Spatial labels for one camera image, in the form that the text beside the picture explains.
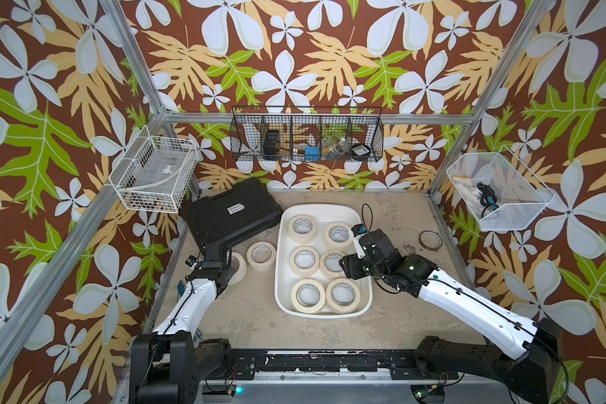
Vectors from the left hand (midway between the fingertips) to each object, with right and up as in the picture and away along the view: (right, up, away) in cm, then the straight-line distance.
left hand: (225, 270), depth 89 cm
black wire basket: (+30, +52, +9) cm, 61 cm away
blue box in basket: (+31, +43, +6) cm, 54 cm away
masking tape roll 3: (+38, +1, +3) cm, 38 cm away
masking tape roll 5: (+42, -9, -1) cm, 43 cm away
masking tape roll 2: (+11, +3, +9) cm, 15 cm away
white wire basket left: (-20, +34, -9) cm, 40 cm away
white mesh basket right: (+93, +26, -14) cm, 98 cm away
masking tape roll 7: (+5, -2, -2) cm, 6 cm away
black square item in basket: (+50, +45, +7) cm, 68 cm away
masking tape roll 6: (+29, +2, +7) cm, 29 cm away
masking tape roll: (+28, +14, +16) cm, 35 cm away
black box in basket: (+15, +48, +10) cm, 52 cm away
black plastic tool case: (-2, +20, +15) cm, 25 cm away
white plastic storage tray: (+21, -4, +2) cm, 21 cm away
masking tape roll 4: (+30, -9, -2) cm, 31 cm away
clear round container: (+40, +45, +5) cm, 61 cm away
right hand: (+41, +6, -11) cm, 43 cm away
